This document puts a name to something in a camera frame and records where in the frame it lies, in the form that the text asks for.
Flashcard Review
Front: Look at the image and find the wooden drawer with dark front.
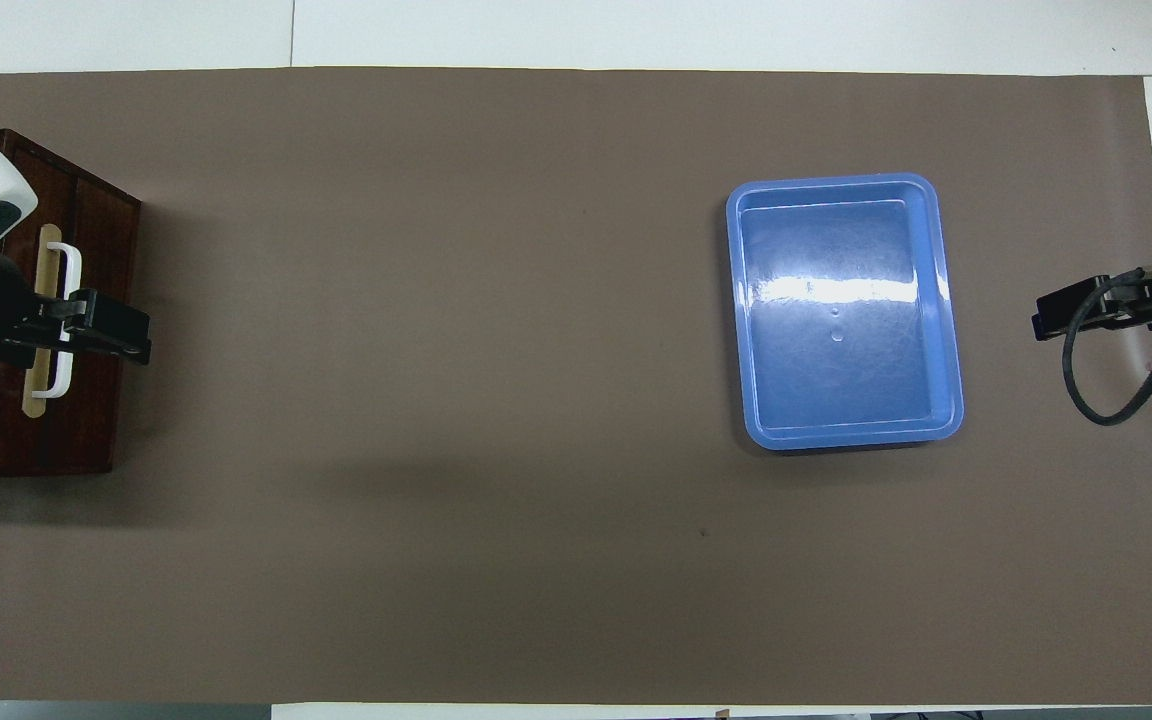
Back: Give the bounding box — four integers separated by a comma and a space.
0, 130, 143, 478

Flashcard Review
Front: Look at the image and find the white drawer handle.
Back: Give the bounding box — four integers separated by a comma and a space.
31, 243, 84, 401

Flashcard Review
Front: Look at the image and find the blue plastic tray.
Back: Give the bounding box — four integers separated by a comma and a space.
726, 173, 966, 452

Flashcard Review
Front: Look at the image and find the brown paper table mat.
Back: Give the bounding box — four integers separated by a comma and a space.
0, 67, 1152, 707

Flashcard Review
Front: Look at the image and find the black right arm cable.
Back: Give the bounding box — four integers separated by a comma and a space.
1062, 268, 1152, 429

